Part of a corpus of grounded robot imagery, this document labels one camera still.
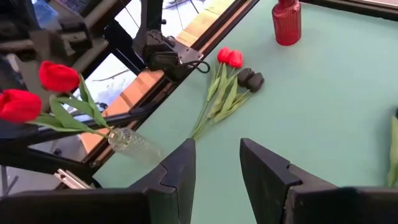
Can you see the silver bracket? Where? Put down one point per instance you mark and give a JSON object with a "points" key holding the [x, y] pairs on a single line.
{"points": [[73, 180]]}

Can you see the green table mat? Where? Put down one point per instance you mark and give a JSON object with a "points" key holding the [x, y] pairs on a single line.
{"points": [[311, 109]]}

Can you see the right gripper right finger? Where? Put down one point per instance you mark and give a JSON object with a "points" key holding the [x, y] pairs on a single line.
{"points": [[280, 199]]}

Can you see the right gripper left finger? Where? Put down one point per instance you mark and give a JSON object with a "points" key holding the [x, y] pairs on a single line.
{"points": [[168, 199]]}

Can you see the green stem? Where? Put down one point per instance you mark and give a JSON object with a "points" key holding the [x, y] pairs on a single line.
{"points": [[394, 149]]}

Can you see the red ribbed vase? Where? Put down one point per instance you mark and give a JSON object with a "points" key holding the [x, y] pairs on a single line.
{"points": [[286, 28]]}

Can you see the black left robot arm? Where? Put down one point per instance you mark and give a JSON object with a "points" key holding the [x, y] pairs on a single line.
{"points": [[161, 56]]}

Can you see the clear glass vase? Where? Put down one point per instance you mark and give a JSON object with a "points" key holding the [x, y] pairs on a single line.
{"points": [[133, 144]]}

